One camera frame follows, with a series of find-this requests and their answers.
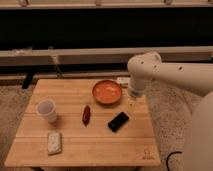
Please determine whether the orange ceramic bowl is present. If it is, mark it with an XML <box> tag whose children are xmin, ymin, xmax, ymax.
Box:
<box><xmin>92</xmin><ymin>80</ymin><xmax>122</xmax><ymax>105</ymax></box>

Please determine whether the long metal rail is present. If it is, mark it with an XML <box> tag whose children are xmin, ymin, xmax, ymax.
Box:
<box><xmin>0</xmin><ymin>46</ymin><xmax>213</xmax><ymax>66</ymax></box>

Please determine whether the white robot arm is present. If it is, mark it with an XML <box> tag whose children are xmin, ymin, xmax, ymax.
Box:
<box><xmin>127</xmin><ymin>52</ymin><xmax>213</xmax><ymax>171</ymax></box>

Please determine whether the black cable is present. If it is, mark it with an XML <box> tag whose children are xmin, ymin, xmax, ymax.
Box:
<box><xmin>165</xmin><ymin>151</ymin><xmax>183</xmax><ymax>171</ymax></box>

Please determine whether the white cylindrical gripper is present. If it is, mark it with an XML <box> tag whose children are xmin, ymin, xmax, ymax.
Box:
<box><xmin>128</xmin><ymin>79</ymin><xmax>144</xmax><ymax>112</ymax></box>

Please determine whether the wooden table board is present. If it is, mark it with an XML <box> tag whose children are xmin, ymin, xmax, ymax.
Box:
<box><xmin>5</xmin><ymin>79</ymin><xmax>160</xmax><ymax>167</ymax></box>

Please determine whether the white rectangular sponge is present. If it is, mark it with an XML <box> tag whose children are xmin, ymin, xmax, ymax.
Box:
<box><xmin>47</xmin><ymin>132</ymin><xmax>62</xmax><ymax>155</ymax></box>

